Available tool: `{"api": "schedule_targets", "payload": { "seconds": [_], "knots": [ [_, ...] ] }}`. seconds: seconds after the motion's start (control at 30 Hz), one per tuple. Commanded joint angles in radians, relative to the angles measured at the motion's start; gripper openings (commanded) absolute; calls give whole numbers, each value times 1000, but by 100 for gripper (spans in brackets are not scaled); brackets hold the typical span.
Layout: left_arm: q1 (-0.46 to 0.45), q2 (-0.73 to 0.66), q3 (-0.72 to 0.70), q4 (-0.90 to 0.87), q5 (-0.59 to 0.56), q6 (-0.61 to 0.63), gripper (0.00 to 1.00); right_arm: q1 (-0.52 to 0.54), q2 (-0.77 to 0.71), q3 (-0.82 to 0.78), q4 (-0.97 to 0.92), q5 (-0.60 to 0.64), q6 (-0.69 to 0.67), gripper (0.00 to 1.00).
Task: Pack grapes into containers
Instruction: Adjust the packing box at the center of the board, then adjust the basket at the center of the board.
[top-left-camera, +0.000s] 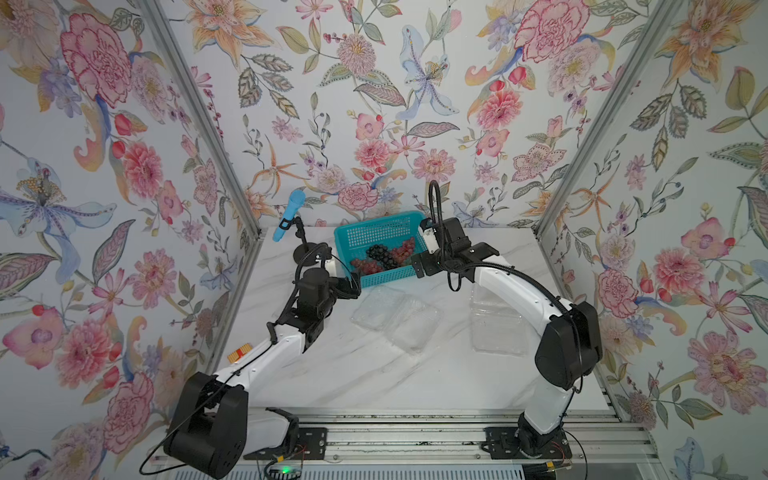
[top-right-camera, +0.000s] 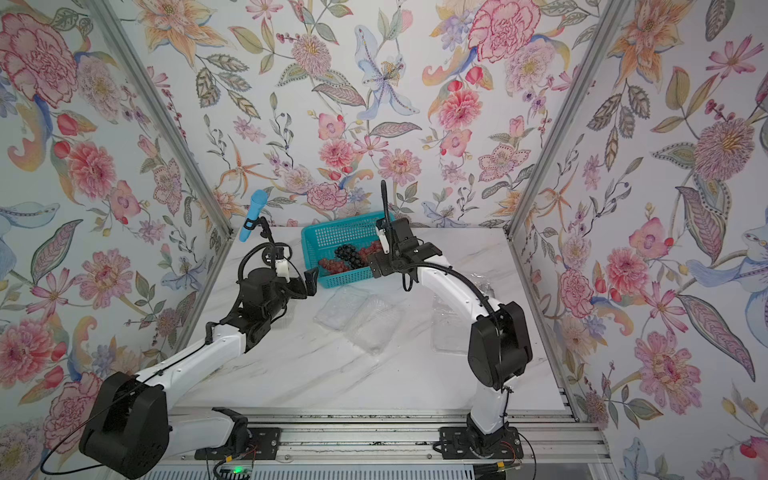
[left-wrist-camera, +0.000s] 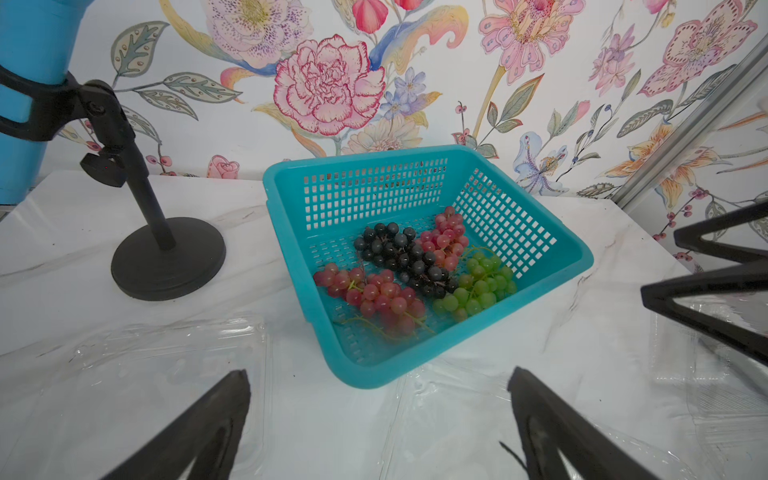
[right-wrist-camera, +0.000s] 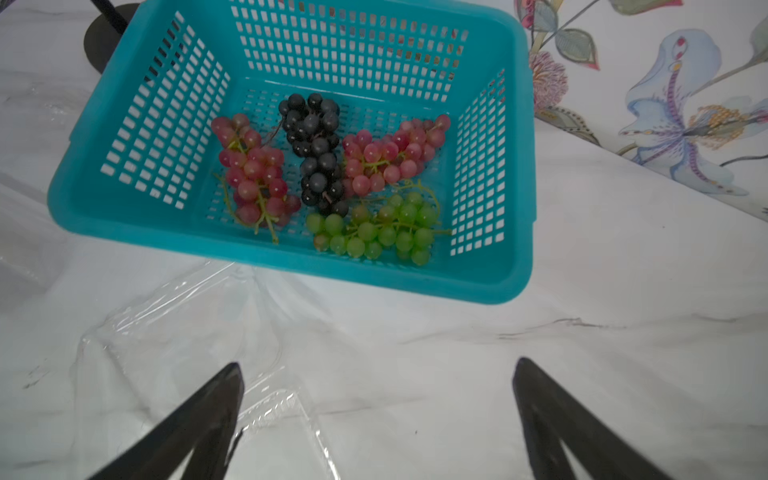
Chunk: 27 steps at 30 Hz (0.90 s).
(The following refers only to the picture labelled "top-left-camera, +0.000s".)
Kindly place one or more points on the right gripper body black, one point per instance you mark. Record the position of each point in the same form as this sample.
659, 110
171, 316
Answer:
433, 264

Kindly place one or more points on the red grape bunch front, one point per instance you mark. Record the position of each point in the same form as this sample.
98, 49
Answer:
367, 267

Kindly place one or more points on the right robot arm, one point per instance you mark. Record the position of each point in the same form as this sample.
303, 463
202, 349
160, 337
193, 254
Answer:
570, 344

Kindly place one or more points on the blue microphone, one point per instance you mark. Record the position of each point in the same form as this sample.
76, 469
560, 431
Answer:
296, 200

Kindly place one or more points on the clear clamshell container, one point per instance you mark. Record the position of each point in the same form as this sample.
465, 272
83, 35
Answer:
496, 328
406, 321

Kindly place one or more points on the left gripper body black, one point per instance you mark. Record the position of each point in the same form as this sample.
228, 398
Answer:
337, 290

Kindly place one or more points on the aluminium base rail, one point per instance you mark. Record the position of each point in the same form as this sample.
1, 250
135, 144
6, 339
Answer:
399, 436

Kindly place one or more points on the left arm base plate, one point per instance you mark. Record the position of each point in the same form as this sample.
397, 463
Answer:
304, 443

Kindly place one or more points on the black grape bunch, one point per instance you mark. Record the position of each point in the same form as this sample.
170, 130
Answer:
382, 254

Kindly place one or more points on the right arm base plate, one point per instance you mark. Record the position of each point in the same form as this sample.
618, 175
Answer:
510, 443

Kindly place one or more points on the left aluminium frame post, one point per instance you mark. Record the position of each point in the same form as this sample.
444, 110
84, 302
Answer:
162, 33

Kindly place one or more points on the aluminium frame post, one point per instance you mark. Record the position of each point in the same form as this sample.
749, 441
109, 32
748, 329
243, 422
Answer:
657, 25
162, 33

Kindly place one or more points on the red grape bunch back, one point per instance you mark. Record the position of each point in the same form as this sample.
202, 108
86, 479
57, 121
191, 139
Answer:
402, 254

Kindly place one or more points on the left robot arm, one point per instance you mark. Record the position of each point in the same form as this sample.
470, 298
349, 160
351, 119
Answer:
213, 426

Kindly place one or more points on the red grape bunch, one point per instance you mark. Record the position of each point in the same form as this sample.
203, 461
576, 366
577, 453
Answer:
402, 254
367, 267

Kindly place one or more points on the black microphone stand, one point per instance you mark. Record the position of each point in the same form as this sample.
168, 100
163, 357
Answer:
301, 254

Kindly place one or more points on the teal plastic mesh basket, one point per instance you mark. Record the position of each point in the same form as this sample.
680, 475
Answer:
353, 240

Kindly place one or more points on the right aluminium frame post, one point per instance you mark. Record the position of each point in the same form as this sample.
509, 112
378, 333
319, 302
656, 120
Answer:
657, 25

